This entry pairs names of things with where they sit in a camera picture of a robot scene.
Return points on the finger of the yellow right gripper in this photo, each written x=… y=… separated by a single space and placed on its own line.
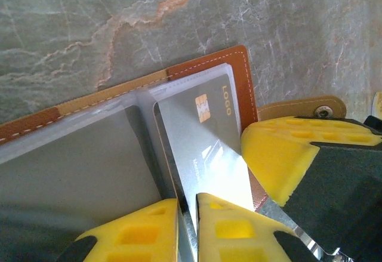
x=274 y=160
x=378 y=104

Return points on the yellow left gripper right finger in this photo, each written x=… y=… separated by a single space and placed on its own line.
x=238 y=238

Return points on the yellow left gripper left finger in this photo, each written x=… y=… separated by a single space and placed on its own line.
x=134 y=235

